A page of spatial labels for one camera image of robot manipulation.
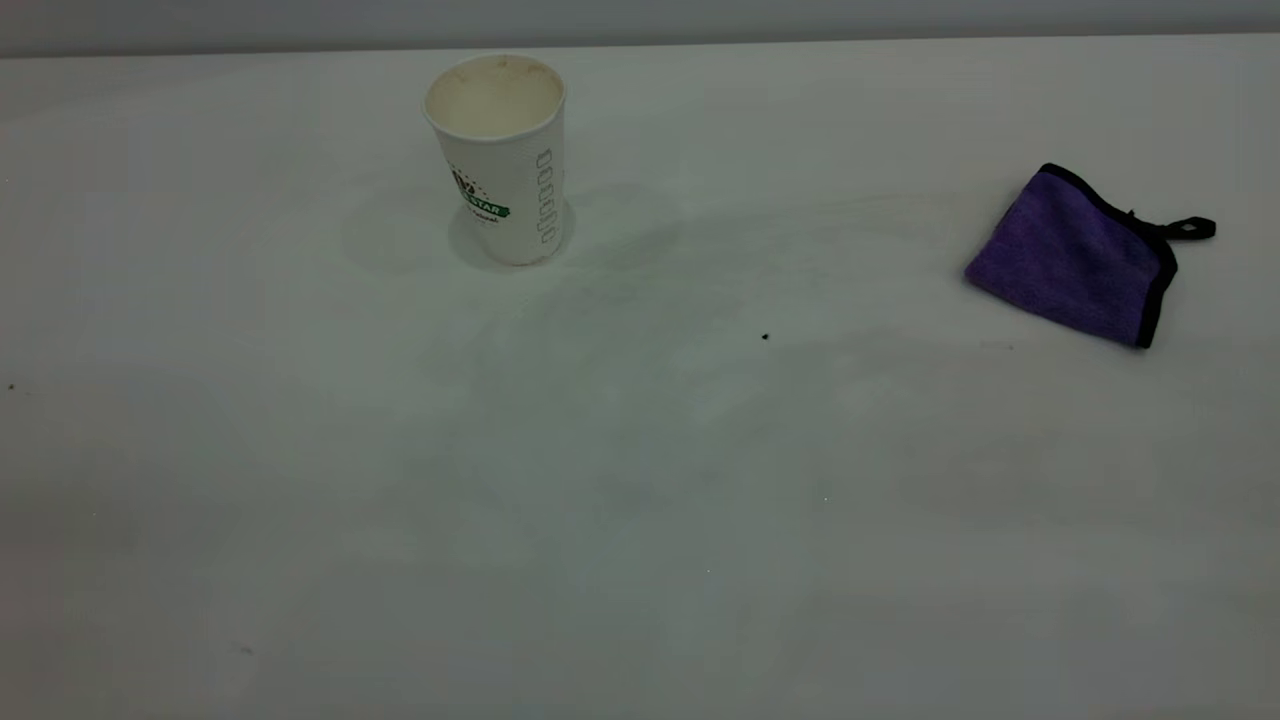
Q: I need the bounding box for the white paper coffee cup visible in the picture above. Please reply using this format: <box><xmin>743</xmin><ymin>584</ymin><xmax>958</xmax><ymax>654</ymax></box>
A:
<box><xmin>423</xmin><ymin>54</ymin><xmax>568</xmax><ymax>267</ymax></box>

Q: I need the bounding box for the purple microfiber cloth black trim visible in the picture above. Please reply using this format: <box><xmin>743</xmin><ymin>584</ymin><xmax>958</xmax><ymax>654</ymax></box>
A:
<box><xmin>964</xmin><ymin>163</ymin><xmax>1217</xmax><ymax>350</ymax></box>

